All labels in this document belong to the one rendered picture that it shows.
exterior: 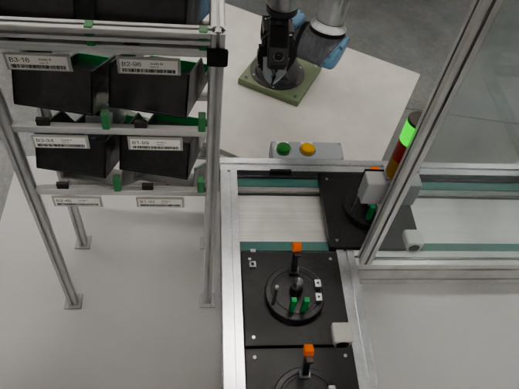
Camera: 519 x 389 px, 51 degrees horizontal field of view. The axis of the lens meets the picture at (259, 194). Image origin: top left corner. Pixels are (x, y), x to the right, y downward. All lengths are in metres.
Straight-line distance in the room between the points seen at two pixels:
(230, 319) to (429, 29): 3.07
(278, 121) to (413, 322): 0.76
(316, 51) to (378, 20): 2.22
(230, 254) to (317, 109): 0.71
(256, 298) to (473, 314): 0.59
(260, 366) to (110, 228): 0.58
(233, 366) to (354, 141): 0.87
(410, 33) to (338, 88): 2.00
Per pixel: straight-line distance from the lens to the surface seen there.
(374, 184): 1.17
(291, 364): 1.23
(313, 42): 1.75
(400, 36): 3.86
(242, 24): 2.18
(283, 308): 1.25
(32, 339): 1.41
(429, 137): 1.04
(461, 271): 1.51
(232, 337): 1.25
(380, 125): 1.87
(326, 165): 1.56
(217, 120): 0.86
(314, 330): 1.26
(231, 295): 1.30
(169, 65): 0.79
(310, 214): 1.49
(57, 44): 0.80
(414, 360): 1.43
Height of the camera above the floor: 2.11
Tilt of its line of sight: 52 degrees down
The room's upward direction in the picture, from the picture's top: 9 degrees clockwise
